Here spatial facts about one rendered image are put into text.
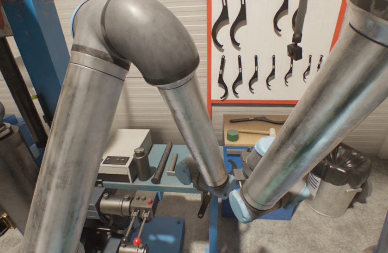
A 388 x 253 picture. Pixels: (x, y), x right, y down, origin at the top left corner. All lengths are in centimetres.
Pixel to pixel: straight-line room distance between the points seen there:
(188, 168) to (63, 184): 45
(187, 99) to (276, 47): 235
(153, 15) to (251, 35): 230
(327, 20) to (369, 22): 259
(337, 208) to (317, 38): 185
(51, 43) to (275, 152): 125
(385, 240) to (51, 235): 62
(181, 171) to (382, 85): 64
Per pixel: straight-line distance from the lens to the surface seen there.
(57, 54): 141
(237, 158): 182
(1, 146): 116
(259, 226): 237
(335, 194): 245
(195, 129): 47
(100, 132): 45
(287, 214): 242
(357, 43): 29
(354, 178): 231
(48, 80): 143
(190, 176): 78
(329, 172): 225
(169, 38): 35
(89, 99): 43
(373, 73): 29
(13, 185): 125
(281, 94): 288
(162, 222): 222
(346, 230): 268
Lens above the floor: 189
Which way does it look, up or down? 29 degrees down
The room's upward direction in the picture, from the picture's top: 2 degrees counter-clockwise
